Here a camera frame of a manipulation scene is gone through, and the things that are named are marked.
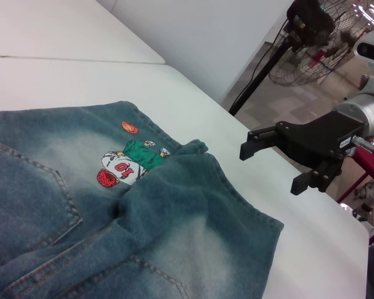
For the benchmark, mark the white robot head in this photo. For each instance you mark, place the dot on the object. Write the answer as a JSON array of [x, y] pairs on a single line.
[[372, 46]]

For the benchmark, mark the blue denim shorts basketball print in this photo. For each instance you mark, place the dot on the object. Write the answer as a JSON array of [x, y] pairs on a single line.
[[174, 218]]

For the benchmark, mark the black fan stand pole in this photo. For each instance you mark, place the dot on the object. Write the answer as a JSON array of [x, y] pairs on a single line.
[[255, 84]]

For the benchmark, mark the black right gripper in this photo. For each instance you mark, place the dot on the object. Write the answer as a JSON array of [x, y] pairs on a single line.
[[318, 137]]

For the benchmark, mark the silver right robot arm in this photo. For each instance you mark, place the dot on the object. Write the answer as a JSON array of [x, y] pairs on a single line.
[[367, 109]]

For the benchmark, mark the red metal frame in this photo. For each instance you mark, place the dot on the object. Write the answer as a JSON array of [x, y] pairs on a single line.
[[372, 162]]

